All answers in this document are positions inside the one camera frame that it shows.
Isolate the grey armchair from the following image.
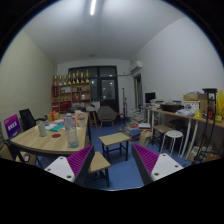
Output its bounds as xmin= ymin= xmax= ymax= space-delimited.
xmin=96 ymin=105 xmax=118 ymax=128

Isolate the black metal frame stand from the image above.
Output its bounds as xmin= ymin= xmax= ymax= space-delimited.
xmin=193 ymin=88 xmax=218 ymax=164

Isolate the black computer monitor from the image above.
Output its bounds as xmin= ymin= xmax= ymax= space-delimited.
xmin=144 ymin=92 xmax=157 ymax=105

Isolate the yellow gift box red ribbon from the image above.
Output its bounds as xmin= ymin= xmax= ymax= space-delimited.
xmin=46 ymin=110 xmax=60 ymax=122

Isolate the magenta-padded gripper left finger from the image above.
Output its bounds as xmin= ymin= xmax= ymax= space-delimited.
xmin=44 ymin=144 xmax=96 ymax=188

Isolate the white round stool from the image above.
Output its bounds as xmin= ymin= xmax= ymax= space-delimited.
xmin=160 ymin=129 xmax=185 ymax=158

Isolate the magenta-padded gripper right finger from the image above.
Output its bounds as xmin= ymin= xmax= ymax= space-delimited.
xmin=130 ymin=143 xmax=184 ymax=186

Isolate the black tripod stand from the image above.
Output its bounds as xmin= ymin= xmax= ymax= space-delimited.
xmin=121 ymin=87 xmax=128 ymax=124

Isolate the white wall air conditioner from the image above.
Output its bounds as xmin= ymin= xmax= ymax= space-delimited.
xmin=129 ymin=60 xmax=143 ymax=75

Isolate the small low wooden table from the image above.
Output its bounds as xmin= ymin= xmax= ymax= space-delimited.
xmin=98 ymin=132 xmax=131 ymax=163

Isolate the pink potted plant white pot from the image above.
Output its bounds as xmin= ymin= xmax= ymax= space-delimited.
xmin=76 ymin=112 xmax=88 ymax=128

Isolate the long cluttered wooden desk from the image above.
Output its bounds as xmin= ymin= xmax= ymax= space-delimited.
xmin=139 ymin=91 xmax=224 ymax=161

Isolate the purple sign board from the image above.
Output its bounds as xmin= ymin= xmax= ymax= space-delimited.
xmin=3 ymin=113 xmax=22 ymax=140

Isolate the small wooden stool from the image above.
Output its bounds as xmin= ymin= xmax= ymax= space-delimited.
xmin=88 ymin=151 xmax=112 ymax=188

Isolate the brown paper bag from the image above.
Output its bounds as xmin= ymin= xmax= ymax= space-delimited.
xmin=138 ymin=129 xmax=154 ymax=148

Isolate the dark glass double door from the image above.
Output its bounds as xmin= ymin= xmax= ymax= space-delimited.
xmin=68 ymin=65 xmax=120 ymax=113

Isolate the ceiling tube light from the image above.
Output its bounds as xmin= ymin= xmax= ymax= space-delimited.
xmin=89 ymin=0 xmax=98 ymax=16

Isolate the black office chair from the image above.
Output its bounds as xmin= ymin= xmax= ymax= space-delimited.
xmin=18 ymin=108 xmax=47 ymax=132

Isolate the wooden shelf unit with trophies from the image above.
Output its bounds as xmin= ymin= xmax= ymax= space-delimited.
xmin=50 ymin=70 xmax=92 ymax=113

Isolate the clear plastic water bottle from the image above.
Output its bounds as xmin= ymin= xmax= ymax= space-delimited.
xmin=63 ymin=113 xmax=80 ymax=149

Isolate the stack of books on floor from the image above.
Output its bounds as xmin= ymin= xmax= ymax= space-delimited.
xmin=124 ymin=109 xmax=153 ymax=141

